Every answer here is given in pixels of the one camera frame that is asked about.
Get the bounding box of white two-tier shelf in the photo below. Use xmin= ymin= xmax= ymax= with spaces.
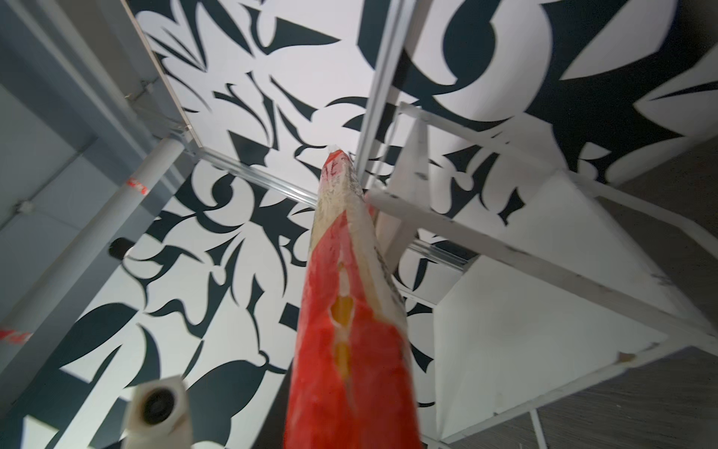
xmin=368 ymin=103 xmax=717 ymax=448

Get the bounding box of aluminium cage frame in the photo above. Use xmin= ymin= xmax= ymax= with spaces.
xmin=120 ymin=0 xmax=478 ymax=271

